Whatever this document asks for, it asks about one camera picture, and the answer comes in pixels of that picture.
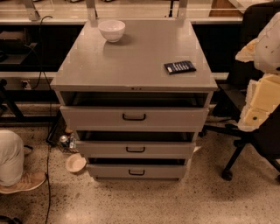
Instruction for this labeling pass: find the plastic bottle on floor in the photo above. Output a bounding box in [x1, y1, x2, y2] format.
[69, 134, 76, 149]

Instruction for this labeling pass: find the tan sneaker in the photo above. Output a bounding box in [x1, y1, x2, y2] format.
[0, 171, 46, 194]

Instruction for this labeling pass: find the beige trousers leg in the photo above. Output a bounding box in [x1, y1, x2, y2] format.
[0, 129, 25, 186]

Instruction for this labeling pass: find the white ceramic bowl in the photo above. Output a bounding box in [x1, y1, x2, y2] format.
[98, 20, 126, 42]

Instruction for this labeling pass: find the small bowl on floor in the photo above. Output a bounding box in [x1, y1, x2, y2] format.
[66, 153, 87, 172]

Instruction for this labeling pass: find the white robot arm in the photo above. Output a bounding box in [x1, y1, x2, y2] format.
[235, 12, 280, 132]

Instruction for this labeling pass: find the grey bottom drawer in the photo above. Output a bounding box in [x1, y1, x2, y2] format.
[86, 164, 186, 179]

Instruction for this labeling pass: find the dark blue snack packet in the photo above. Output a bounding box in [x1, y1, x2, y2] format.
[164, 60, 196, 74]

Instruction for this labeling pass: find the black cable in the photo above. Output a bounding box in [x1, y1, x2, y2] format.
[24, 15, 58, 224]

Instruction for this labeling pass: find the grey drawer cabinet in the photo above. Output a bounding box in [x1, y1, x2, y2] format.
[51, 19, 217, 168]

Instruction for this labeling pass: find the black office chair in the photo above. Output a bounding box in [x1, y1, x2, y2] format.
[203, 1, 280, 181]

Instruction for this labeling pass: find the wall power outlet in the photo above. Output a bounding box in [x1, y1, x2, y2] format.
[21, 80, 32, 90]

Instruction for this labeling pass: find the grey middle drawer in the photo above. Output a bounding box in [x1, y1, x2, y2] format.
[76, 141, 196, 159]

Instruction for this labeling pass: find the soda can on floor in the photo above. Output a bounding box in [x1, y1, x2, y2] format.
[59, 135, 69, 147]

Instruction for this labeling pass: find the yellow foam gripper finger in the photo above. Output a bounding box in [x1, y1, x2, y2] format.
[237, 107, 270, 132]

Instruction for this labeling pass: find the grey top drawer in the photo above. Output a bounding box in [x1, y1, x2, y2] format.
[60, 106, 208, 132]

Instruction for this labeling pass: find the grey drawer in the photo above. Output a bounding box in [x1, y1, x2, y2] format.
[60, 106, 208, 132]
[76, 141, 196, 159]
[86, 164, 186, 179]

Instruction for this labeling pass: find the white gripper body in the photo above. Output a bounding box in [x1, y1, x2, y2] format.
[247, 73, 280, 113]

